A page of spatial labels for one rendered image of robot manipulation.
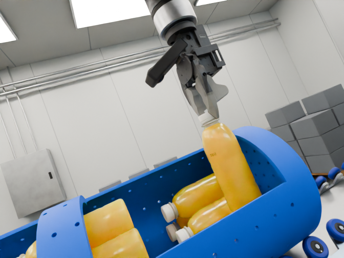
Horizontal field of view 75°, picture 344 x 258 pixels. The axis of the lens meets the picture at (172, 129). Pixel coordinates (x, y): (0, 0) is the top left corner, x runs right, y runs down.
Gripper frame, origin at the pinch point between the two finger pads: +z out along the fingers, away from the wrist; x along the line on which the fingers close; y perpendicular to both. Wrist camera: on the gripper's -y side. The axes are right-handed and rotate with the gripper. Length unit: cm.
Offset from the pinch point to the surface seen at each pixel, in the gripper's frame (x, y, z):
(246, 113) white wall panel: 334, 278, -3
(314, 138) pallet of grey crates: 187, 243, 65
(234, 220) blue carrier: -8.3, -7.6, 17.9
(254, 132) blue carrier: -1.3, 8.4, 7.0
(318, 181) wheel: 15, 37, 31
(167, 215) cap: 9.2, -14.0, 16.8
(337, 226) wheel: -4.4, 15.5, 31.5
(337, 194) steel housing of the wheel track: 12, 38, 36
